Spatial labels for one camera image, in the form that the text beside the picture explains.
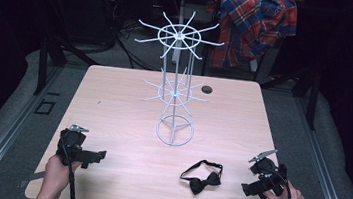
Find dark round table grommet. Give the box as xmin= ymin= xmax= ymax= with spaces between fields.
xmin=200 ymin=84 xmax=214 ymax=96

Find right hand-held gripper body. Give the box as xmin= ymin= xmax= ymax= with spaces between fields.
xmin=245 ymin=146 xmax=291 ymax=197

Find white stand post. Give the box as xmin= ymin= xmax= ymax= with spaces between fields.
xmin=170 ymin=0 xmax=190 ymax=65

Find red blue plaid shirt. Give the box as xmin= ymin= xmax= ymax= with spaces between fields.
xmin=200 ymin=0 xmax=301 ymax=77

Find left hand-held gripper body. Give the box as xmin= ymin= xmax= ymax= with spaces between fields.
xmin=54 ymin=121 xmax=96 ymax=170

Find black floor cables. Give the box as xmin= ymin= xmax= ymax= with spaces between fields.
xmin=94 ymin=16 xmax=166 ymax=72

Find black bow tie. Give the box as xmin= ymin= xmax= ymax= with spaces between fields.
xmin=177 ymin=156 xmax=225 ymax=199

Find grey metal floor rail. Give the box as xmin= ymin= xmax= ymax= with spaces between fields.
xmin=282 ymin=95 xmax=353 ymax=199
xmin=0 ymin=59 xmax=65 ymax=199

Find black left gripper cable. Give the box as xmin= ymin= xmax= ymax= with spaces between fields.
xmin=52 ymin=135 xmax=85 ymax=199

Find white wire display rack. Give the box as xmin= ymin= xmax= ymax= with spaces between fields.
xmin=122 ymin=5 xmax=228 ymax=152

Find black metal frame stand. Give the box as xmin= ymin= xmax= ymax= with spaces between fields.
xmin=255 ymin=60 xmax=324 ymax=131
xmin=32 ymin=35 xmax=101 ymax=103

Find person's left hand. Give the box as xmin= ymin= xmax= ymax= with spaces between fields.
xmin=40 ymin=152 xmax=83 ymax=198

